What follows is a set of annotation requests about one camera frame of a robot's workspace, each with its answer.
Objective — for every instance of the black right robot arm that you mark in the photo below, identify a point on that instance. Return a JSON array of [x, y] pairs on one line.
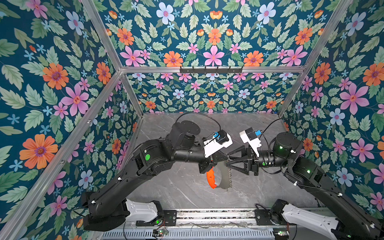
[[350, 222]]

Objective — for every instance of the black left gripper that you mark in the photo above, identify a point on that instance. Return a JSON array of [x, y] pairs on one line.
[[216, 157]]

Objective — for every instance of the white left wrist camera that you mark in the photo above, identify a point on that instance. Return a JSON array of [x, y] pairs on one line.
[[216, 142]]

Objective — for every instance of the white perforated cable tray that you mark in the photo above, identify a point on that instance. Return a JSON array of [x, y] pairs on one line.
[[189, 234]]

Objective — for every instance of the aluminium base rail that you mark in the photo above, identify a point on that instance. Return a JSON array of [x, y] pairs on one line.
[[226, 217]]

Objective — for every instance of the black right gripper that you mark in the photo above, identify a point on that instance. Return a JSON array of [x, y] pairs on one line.
[[252, 163]]

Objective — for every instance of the black hook rack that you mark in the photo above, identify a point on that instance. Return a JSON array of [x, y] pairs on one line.
[[210, 70]]

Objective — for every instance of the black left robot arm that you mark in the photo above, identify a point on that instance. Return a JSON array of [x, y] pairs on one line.
[[109, 207]]

